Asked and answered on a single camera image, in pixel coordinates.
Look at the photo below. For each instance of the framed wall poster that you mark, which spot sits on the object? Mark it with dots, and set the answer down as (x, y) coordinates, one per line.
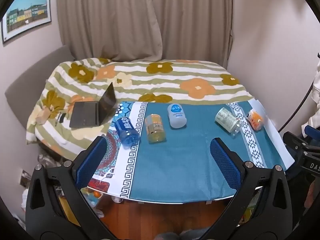
(26, 12)

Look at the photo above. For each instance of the clear green-label plastic cup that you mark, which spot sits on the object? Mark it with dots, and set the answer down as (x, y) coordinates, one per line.
(228, 121)

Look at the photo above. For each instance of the white cloth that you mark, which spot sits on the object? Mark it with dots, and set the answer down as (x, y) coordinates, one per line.
(315, 92)

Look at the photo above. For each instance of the small orange toy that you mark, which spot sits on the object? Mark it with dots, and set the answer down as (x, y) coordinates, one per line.
(96, 194)

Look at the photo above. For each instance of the black laptop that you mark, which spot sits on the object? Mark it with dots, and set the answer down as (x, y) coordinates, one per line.
(86, 113)

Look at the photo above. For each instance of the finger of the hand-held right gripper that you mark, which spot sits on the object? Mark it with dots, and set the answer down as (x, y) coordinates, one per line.
(312, 131)

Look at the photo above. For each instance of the blue plastic bottle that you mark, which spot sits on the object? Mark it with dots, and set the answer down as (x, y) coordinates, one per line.
(126, 131)

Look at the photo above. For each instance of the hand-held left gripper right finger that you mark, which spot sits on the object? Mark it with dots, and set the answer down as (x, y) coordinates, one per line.
(225, 166)

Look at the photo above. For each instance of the yellow box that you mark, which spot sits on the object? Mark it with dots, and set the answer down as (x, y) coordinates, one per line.
(67, 211)

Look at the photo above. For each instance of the clear plastic bag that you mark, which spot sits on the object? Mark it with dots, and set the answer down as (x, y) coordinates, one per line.
(48, 160)

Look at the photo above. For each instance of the beige curtain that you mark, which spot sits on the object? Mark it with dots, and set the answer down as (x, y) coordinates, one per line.
(140, 17)

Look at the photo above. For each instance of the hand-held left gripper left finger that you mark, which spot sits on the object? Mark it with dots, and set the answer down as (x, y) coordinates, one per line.
(91, 163)

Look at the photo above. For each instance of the white bottle blue label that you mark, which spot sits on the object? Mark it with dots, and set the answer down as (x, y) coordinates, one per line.
(177, 116)

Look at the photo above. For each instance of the orange snack packet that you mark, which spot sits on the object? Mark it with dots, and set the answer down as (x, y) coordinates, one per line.
(255, 119)

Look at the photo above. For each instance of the floral striped blanket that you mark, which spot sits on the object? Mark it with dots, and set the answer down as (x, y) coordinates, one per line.
(160, 80)

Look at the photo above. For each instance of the teal patterned tablecloth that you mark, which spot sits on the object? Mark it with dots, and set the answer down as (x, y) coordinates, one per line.
(185, 152)

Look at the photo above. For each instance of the grey sofa backrest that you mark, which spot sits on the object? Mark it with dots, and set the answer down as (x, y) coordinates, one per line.
(32, 80)

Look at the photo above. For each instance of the yellow tea bottle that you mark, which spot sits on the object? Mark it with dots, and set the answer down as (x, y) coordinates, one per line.
(155, 128)

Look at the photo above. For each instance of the small black white gadget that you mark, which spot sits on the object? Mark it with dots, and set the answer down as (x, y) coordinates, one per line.
(61, 118)

